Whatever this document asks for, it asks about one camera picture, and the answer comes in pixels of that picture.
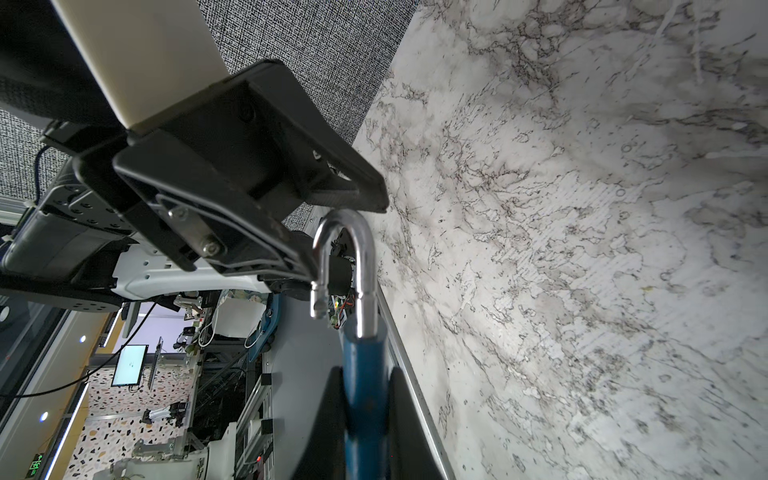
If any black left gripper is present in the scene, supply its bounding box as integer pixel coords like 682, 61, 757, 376
73, 61, 389, 282

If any blue padlock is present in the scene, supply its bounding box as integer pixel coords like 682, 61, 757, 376
310, 209, 388, 479

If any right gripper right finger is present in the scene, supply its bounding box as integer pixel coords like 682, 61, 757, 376
387, 367, 443, 480

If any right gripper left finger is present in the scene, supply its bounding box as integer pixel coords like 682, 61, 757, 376
292, 366, 347, 480

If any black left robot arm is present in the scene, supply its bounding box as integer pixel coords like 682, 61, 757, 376
1, 1, 389, 313

